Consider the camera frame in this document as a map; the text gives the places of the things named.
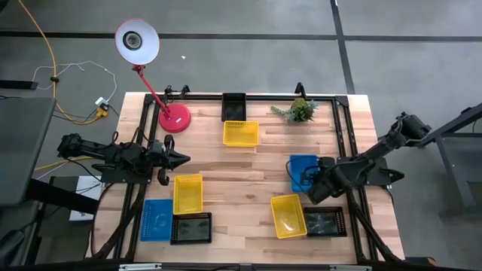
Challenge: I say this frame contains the blue plastic basket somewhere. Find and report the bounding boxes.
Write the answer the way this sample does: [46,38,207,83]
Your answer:
[288,154,321,193]
[139,198,175,242]

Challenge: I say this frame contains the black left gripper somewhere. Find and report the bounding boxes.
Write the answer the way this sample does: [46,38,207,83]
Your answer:
[148,134,191,187]

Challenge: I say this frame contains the grey desk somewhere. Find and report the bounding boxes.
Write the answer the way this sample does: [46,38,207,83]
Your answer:
[0,96,57,207]

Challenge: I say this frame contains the thin white cable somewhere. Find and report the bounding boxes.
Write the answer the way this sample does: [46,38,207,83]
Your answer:
[32,60,117,102]

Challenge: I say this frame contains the black tool orange tip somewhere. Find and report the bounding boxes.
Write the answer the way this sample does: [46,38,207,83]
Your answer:
[404,256,438,266]

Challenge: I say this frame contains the yellow cable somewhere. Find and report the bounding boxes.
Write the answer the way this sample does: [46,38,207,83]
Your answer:
[33,156,93,172]
[17,0,110,126]

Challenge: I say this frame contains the black metal table frame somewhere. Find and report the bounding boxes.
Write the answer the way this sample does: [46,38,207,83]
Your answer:
[90,92,406,264]

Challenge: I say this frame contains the black framed side table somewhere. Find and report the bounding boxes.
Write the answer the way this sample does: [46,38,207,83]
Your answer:
[417,102,482,212]

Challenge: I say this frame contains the red desk lamp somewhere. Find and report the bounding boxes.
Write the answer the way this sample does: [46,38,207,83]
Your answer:
[114,17,192,134]

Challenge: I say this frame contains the black plastic basket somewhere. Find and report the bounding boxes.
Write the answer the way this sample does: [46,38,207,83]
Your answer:
[303,206,348,238]
[221,92,248,123]
[169,212,213,246]

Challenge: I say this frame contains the yellow plastic basket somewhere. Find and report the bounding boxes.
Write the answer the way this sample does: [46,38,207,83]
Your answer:
[270,193,308,240]
[172,173,204,216]
[222,120,261,148]

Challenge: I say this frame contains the black desk leg bar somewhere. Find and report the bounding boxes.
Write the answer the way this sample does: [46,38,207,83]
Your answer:
[24,177,99,216]

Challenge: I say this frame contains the small artificial green plant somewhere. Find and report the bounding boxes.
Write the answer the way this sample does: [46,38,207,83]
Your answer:
[270,97,319,124]

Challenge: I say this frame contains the silver aluminium bar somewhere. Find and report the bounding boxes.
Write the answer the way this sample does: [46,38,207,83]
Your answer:
[329,264,373,271]
[118,263,163,271]

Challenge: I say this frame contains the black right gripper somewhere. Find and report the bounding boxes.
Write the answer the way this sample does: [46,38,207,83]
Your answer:
[308,165,351,206]

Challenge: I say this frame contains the black flat floor strip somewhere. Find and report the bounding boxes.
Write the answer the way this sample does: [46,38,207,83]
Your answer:
[0,79,39,91]

